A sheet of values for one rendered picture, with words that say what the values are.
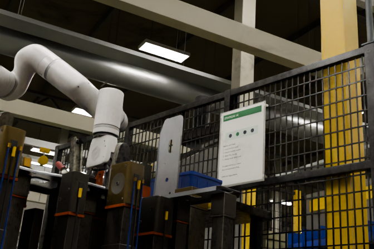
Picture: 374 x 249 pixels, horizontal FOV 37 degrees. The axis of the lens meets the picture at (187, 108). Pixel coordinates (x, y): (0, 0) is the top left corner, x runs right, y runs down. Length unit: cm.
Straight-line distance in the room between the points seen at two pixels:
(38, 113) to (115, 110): 630
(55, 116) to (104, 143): 638
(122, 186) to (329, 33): 99
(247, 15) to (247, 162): 887
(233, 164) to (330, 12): 66
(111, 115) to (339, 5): 92
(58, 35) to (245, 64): 338
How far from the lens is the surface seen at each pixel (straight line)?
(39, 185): 172
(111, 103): 180
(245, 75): 1024
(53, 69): 193
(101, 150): 175
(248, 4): 1099
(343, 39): 205
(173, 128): 198
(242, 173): 207
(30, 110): 805
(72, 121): 818
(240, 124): 215
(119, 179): 153
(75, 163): 190
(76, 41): 979
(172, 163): 193
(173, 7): 520
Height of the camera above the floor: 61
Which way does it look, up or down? 22 degrees up
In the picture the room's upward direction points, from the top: 4 degrees clockwise
